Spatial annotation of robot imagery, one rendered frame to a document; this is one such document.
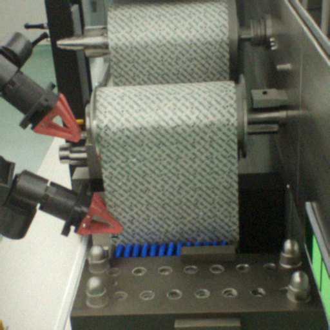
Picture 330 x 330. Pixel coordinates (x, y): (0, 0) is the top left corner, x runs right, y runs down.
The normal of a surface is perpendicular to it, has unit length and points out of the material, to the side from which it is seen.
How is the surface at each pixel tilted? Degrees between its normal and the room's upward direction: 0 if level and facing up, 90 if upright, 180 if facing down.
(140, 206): 90
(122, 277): 0
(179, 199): 90
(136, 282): 0
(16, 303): 0
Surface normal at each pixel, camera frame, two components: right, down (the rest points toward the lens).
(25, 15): -0.04, 0.43
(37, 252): -0.07, -0.91
